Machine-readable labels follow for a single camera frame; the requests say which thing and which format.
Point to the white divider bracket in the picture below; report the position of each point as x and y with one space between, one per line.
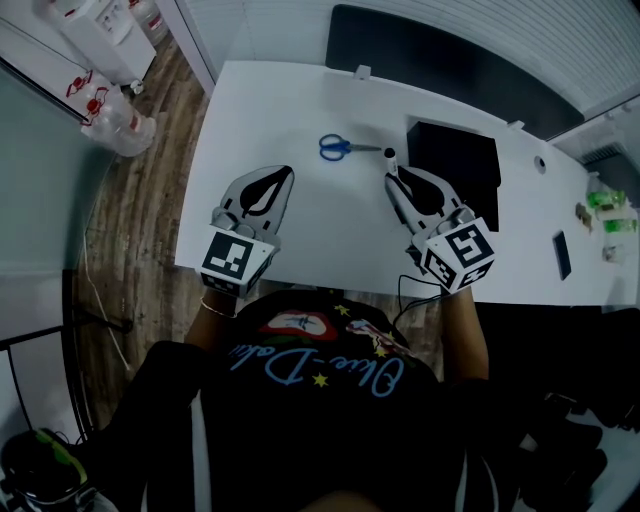
516 125
363 72

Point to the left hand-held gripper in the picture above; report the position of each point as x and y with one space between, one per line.
230 260

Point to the long black desk divider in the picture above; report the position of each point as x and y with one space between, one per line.
440 65

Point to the black metal frame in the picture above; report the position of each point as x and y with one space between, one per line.
125 326

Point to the green drink bottle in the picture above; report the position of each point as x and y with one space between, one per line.
620 226
606 200

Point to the person's black printed shirt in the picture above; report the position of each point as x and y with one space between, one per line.
320 440

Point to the clear water jug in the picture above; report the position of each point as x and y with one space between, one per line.
100 97
125 130

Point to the black smartphone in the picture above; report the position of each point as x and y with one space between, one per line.
562 255

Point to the black marker pen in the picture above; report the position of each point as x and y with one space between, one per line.
390 156

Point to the black box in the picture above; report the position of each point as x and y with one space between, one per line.
460 155

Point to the small brown object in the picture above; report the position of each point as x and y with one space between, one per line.
584 217

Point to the black office chair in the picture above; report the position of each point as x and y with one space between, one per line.
550 350

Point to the small white round object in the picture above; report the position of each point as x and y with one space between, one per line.
138 87

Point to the person's right forearm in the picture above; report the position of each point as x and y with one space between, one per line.
465 340

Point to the clear glass cup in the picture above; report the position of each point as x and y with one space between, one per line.
613 253

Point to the person's left forearm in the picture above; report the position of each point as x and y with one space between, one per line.
212 327

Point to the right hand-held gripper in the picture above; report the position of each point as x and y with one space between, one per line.
460 250

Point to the white water dispenser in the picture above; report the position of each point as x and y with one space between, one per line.
115 45

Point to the red-labelled water jug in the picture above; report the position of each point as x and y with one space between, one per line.
150 22

